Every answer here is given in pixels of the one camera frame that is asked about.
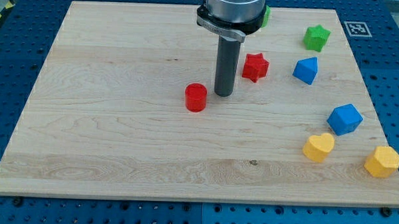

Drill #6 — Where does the blue triangular prism block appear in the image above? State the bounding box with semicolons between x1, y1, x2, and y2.
293;56;319;84

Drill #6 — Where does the wooden board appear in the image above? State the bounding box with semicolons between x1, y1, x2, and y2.
0;1;399;207

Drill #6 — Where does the yellow pentagon block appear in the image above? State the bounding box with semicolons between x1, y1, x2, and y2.
364;146;399;178

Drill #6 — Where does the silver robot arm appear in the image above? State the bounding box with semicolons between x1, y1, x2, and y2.
196;0;267;97

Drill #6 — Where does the blue cube block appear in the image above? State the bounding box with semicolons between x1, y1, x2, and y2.
327;103;363;136

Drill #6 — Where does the green star block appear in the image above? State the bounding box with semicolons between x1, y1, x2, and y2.
303;25;331;53

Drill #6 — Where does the white fiducial marker tag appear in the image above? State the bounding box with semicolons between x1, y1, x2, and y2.
344;21;372;37

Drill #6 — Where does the yellow heart block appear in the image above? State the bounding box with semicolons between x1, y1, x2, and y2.
302;133;335;163

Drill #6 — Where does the green block behind arm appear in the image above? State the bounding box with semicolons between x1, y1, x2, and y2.
261;5;271;28

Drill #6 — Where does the red cylinder block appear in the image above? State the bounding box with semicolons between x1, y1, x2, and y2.
185;83;207;112

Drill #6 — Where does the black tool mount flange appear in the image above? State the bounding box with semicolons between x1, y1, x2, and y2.
196;5;267;43

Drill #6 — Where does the red star block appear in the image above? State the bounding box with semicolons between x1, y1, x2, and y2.
241;53;269;82

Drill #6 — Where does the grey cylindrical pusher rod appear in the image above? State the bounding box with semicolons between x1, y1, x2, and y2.
214;36;241;97

